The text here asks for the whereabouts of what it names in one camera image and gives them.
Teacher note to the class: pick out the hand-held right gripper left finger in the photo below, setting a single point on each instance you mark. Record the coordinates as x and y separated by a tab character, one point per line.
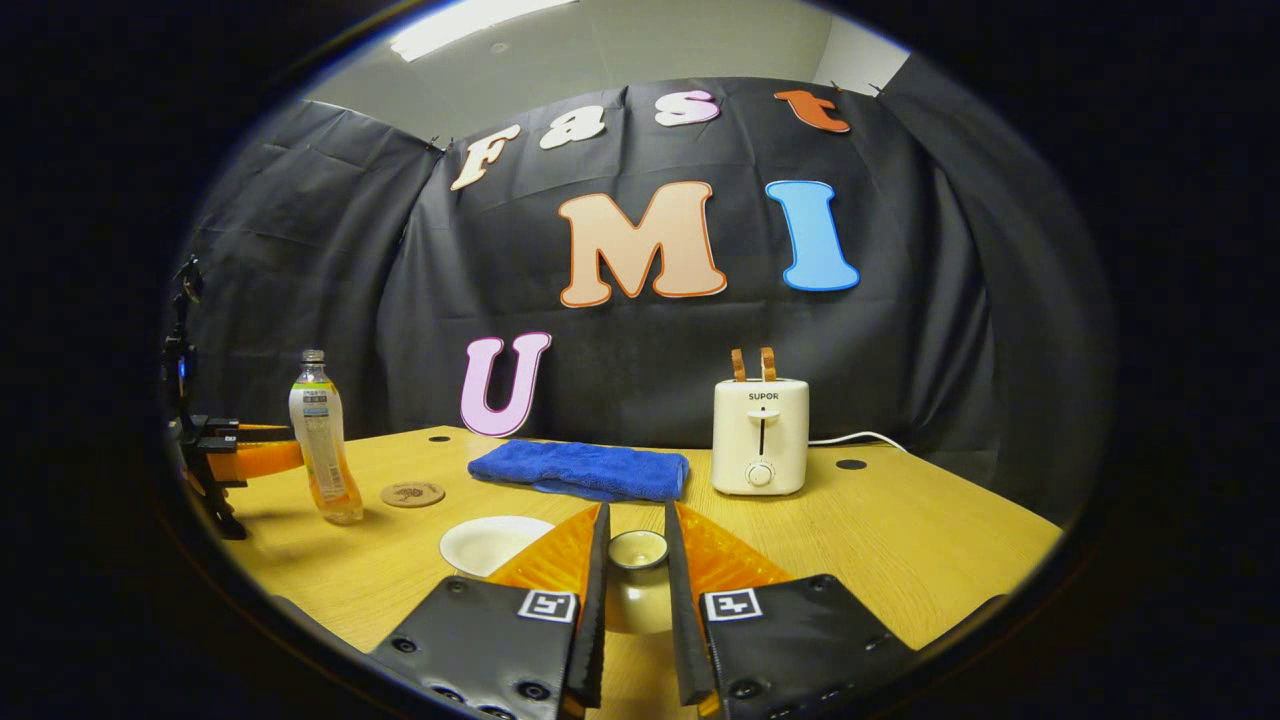
595	620

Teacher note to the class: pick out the black backdrop cloth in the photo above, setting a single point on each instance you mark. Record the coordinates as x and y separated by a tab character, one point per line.
330	260

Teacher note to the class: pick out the clear labelled water bottle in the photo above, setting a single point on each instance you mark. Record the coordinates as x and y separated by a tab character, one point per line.
325	450

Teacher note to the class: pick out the blue folded towel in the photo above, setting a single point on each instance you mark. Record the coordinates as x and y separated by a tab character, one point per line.
585	470

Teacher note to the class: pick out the cream ceramic teacup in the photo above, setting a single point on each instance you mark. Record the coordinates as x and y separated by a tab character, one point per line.
490	545

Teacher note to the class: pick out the white toaster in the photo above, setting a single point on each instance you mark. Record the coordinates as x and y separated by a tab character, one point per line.
760	430

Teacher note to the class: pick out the toast slice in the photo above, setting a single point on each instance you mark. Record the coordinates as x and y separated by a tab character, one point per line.
768	364
738	365

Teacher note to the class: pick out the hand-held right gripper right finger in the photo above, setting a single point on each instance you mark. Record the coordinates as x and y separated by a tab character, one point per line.
680	620

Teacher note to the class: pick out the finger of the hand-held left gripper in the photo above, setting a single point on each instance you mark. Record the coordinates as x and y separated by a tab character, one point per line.
265	460
265	433

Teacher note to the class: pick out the round cork coaster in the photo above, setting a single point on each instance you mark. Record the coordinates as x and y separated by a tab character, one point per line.
412	494

